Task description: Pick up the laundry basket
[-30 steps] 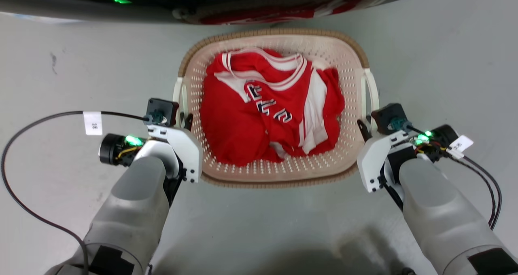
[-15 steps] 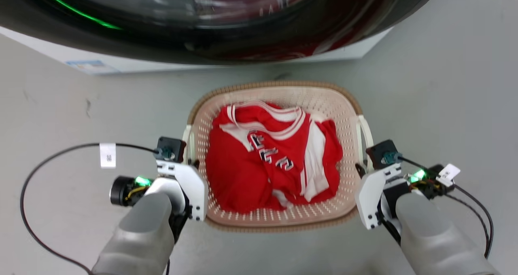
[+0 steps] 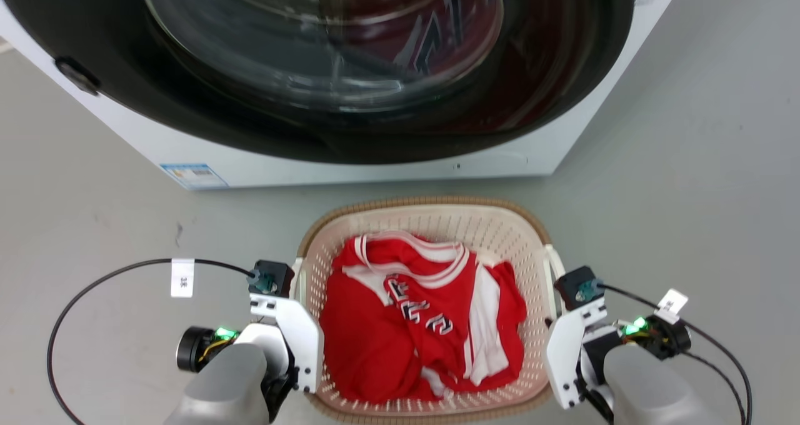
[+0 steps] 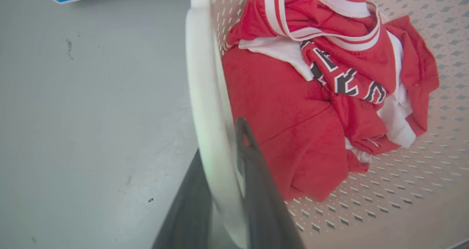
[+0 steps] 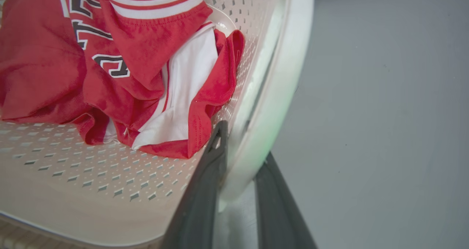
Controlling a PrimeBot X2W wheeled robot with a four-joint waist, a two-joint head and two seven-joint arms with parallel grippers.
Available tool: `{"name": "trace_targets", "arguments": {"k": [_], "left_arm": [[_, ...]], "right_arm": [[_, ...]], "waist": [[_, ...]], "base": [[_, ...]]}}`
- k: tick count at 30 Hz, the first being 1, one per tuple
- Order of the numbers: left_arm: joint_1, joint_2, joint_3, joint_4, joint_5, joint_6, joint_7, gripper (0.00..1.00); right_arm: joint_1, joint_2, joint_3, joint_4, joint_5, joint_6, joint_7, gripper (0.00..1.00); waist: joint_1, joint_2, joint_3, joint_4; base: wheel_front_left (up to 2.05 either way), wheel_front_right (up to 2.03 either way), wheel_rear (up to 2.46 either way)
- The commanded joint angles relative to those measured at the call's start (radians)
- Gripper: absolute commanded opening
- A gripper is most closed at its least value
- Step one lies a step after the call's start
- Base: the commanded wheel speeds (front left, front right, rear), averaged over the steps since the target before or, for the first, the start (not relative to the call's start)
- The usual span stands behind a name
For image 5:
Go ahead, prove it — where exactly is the white perforated plastic laundry basket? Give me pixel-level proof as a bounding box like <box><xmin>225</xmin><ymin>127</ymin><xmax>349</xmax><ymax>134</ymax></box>
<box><xmin>0</xmin><ymin>0</ymin><xmax>315</xmax><ymax>249</ymax></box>

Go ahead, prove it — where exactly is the red basketball jersey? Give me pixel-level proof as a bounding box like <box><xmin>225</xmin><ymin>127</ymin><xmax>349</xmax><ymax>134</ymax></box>
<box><xmin>0</xmin><ymin>0</ymin><xmax>245</xmax><ymax>159</ymax></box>

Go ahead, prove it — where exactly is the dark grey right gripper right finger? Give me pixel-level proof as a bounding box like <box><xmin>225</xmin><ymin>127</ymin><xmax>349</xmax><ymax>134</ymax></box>
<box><xmin>255</xmin><ymin>152</ymin><xmax>318</xmax><ymax>249</ymax></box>

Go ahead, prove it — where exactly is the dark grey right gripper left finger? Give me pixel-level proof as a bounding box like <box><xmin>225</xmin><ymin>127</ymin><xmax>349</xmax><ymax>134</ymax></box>
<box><xmin>161</xmin><ymin>120</ymin><xmax>228</xmax><ymax>249</ymax></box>

